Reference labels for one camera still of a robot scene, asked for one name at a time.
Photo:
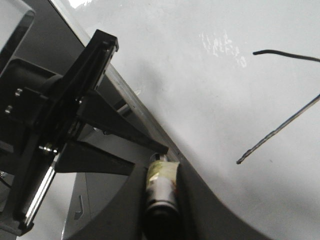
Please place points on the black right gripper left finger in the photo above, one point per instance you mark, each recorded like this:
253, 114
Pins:
82, 157

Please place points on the white whiteboard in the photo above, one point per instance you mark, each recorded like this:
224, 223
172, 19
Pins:
218, 76

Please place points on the dark grey marker tray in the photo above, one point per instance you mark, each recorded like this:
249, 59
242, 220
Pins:
49, 118

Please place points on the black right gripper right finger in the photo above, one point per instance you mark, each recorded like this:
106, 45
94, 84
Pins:
97, 112

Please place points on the black white whiteboard marker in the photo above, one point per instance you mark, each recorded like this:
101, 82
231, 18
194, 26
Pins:
162, 218

